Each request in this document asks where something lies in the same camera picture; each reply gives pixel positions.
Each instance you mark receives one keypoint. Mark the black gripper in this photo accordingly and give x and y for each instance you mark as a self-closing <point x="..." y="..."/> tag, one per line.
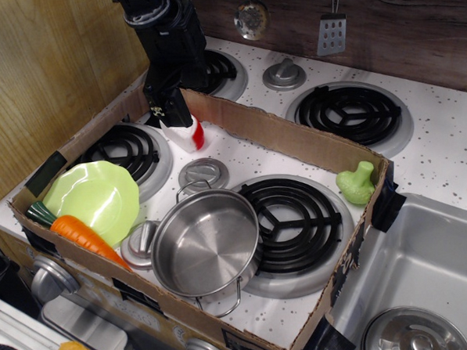
<point x="163" y="82"/>

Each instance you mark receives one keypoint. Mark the orange toy carrot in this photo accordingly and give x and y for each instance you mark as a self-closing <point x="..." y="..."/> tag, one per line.
<point x="71" y="228"/>

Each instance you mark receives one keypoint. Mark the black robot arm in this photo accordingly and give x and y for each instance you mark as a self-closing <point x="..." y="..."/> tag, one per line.
<point x="173" y="40"/>

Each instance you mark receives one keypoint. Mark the light green plastic plate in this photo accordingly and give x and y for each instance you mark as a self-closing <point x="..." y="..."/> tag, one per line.
<point x="100" y="194"/>

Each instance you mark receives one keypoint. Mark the white and red toy cheese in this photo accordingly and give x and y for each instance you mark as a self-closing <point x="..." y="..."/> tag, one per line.
<point x="190" y="139"/>

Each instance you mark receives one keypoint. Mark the front left black burner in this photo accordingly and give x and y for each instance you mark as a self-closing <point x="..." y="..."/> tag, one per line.
<point x="139" y="149"/>

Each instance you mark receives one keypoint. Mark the black burner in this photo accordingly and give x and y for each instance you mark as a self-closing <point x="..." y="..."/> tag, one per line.
<point x="363" y="113"/>
<point x="304" y="227"/>
<point x="139" y="149"/>
<point x="226" y="76"/>

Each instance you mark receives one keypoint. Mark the back left black burner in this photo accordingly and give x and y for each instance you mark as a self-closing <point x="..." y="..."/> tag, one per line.
<point x="226" y="76"/>

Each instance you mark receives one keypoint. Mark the middle silver stove knob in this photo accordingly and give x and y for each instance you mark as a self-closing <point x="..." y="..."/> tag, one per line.
<point x="202" y="174"/>

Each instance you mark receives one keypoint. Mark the silver stove knob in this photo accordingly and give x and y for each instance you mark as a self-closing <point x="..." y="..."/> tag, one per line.
<point x="136" y="248"/>
<point x="202" y="174"/>
<point x="284" y="76"/>

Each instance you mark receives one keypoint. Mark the back silver stove knob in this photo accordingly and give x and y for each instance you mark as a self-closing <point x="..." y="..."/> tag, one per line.
<point x="284" y="76"/>

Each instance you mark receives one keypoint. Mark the hanging silver slotted spoon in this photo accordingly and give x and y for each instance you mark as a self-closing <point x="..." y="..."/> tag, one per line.
<point x="252" y="19"/>

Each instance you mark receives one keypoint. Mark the stainless steel pot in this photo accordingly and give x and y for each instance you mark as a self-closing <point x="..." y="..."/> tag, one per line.
<point x="208" y="247"/>

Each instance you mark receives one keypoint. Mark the front silver stove knob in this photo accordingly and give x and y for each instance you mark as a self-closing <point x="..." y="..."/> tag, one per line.
<point x="136" y="248"/>

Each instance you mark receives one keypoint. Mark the brown cardboard fence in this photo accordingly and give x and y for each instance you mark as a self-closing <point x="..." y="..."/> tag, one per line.
<point x="325" y="151"/>

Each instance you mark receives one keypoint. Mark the hanging silver spatula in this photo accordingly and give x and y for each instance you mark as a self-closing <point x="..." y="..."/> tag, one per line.
<point x="332" y="32"/>

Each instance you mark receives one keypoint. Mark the front right black burner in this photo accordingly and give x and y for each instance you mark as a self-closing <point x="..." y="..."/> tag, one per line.
<point x="304" y="227"/>

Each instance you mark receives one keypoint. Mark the back right black burner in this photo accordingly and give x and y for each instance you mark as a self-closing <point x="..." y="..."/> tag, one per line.
<point x="363" y="113"/>

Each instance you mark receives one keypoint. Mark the left silver oven knob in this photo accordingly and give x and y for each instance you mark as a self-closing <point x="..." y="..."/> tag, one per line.
<point x="51" y="280"/>

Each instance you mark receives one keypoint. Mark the green toy broccoli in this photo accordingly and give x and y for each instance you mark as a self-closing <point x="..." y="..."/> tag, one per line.
<point x="357" y="186"/>

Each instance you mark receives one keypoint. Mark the grey toy sink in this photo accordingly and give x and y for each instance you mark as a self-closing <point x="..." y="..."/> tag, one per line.
<point x="420" y="262"/>

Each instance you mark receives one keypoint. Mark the silver pot lid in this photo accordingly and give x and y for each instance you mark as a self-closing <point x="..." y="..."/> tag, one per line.
<point x="410" y="328"/>

